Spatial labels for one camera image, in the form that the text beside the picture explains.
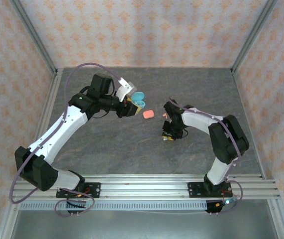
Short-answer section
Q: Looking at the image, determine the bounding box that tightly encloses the aluminium frame post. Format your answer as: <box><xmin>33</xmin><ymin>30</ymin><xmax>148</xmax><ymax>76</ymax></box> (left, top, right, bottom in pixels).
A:
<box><xmin>230</xmin><ymin>0</ymin><xmax>279</xmax><ymax>74</ymax></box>
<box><xmin>9</xmin><ymin>0</ymin><xmax>59</xmax><ymax>75</ymax></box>

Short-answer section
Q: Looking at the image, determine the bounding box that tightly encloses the black controller board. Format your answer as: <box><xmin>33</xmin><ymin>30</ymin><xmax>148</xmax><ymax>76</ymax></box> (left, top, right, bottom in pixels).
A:
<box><xmin>66</xmin><ymin>199</ymin><xmax>88</xmax><ymax>215</ymax></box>
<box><xmin>205</xmin><ymin>198</ymin><xmax>238</xmax><ymax>215</ymax></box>

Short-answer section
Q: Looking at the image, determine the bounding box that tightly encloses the aluminium side rail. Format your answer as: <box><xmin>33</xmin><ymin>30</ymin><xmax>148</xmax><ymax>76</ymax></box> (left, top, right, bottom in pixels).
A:
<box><xmin>0</xmin><ymin>68</ymin><xmax>64</xmax><ymax>239</ymax></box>
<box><xmin>230</xmin><ymin>68</ymin><xmax>284</xmax><ymax>239</ymax></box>

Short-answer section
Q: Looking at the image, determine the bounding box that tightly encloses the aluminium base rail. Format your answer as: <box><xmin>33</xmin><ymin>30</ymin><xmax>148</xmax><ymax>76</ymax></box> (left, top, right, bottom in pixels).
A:
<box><xmin>8</xmin><ymin>173</ymin><xmax>281</xmax><ymax>201</ymax></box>

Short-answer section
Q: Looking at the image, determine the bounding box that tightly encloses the blue earbud charging case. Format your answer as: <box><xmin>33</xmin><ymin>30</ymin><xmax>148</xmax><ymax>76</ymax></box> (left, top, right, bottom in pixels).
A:
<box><xmin>131</xmin><ymin>91</ymin><xmax>147</xmax><ymax>110</ymax></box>

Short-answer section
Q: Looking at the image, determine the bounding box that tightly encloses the grey slotted cable duct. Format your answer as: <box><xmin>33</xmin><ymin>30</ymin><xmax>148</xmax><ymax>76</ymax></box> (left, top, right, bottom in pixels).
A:
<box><xmin>19</xmin><ymin>201</ymin><xmax>208</xmax><ymax>211</ymax></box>

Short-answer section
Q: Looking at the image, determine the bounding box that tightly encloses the grey metal sheet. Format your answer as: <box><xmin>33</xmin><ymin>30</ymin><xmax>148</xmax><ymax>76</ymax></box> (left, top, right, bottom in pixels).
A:
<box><xmin>11</xmin><ymin>209</ymin><xmax>279</xmax><ymax>239</ymax></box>

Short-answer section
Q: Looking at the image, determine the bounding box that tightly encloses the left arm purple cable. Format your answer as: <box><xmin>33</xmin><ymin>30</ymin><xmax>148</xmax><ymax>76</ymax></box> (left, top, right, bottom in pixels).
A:
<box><xmin>8</xmin><ymin>63</ymin><xmax>122</xmax><ymax>217</ymax></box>

